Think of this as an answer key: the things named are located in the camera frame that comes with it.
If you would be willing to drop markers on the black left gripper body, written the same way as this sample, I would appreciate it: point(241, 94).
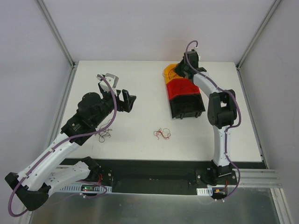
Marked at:
point(119, 100)

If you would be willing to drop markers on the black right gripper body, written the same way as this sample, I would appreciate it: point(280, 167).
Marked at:
point(183, 69)

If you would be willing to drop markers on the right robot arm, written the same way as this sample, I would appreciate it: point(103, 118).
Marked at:
point(222, 112)

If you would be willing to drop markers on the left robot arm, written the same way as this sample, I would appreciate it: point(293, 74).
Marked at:
point(36, 183)

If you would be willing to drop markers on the yellow plastic bin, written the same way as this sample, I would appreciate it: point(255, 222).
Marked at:
point(169, 73)

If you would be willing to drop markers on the red plastic bin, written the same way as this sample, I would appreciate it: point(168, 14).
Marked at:
point(180, 87)

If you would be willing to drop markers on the black plastic bin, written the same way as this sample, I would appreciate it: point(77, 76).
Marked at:
point(187, 106)

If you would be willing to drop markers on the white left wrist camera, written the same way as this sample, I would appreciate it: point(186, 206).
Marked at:
point(108, 83)

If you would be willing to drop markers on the white slotted cable duct left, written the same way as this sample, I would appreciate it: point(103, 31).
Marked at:
point(85, 188)

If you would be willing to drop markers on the white slotted cable duct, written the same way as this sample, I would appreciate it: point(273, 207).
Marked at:
point(204, 191)
point(85, 188)

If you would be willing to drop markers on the right aluminium frame post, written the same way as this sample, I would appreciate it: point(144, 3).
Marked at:
point(267, 18)

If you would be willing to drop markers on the aluminium frame post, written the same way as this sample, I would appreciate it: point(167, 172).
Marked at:
point(53, 28)
point(267, 18)

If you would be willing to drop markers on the left aluminium frame post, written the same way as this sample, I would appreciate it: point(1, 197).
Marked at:
point(53, 28)

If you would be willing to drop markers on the white slotted cable duct right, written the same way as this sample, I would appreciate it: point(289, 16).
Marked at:
point(204, 191)

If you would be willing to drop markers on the aluminium rail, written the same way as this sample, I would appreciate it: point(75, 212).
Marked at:
point(260, 178)

